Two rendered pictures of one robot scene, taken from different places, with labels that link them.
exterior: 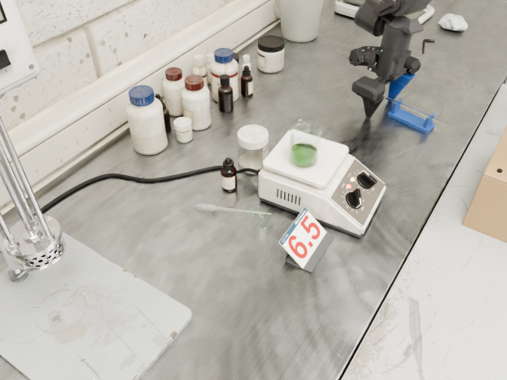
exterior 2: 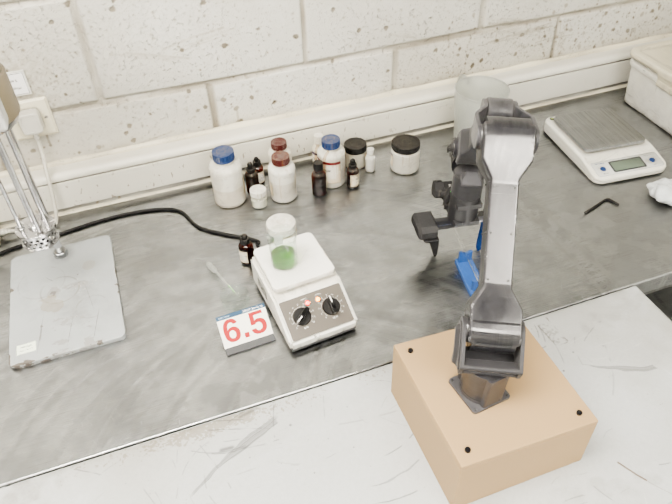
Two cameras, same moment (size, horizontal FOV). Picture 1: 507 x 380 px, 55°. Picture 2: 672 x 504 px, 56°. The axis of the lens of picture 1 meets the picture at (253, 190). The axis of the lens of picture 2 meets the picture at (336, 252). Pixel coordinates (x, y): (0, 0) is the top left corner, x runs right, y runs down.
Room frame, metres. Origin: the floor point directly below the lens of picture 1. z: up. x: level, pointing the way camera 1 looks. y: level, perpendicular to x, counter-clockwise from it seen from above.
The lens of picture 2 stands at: (0.03, -0.68, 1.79)
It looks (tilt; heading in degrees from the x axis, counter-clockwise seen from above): 43 degrees down; 38
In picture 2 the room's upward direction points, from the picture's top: 2 degrees counter-clockwise
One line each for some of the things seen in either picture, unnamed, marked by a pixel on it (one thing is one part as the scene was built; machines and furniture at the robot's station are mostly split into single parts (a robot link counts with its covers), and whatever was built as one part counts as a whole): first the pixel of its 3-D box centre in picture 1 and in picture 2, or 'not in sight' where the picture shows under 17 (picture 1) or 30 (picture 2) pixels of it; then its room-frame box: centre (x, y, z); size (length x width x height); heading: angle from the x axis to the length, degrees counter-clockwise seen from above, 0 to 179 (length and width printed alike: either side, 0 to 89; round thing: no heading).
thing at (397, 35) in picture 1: (398, 29); (468, 177); (0.93, -0.29, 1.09); 0.09 x 0.06 x 0.07; 31
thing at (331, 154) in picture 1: (305, 157); (293, 261); (0.66, -0.09, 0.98); 0.12 x 0.12 x 0.01; 61
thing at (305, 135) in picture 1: (306, 144); (284, 248); (0.64, -0.09, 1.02); 0.06 x 0.05 x 0.08; 87
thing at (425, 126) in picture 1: (412, 114); (471, 271); (0.89, -0.35, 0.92); 0.10 x 0.03 x 0.04; 46
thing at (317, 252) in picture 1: (307, 239); (245, 328); (0.52, -0.09, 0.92); 0.09 x 0.06 x 0.04; 149
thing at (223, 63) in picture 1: (224, 75); (331, 160); (0.99, 0.07, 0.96); 0.06 x 0.06 x 0.11
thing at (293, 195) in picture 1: (318, 179); (300, 286); (0.65, -0.12, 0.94); 0.22 x 0.13 x 0.08; 61
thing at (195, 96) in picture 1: (195, 102); (282, 176); (0.88, 0.12, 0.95); 0.06 x 0.06 x 0.11
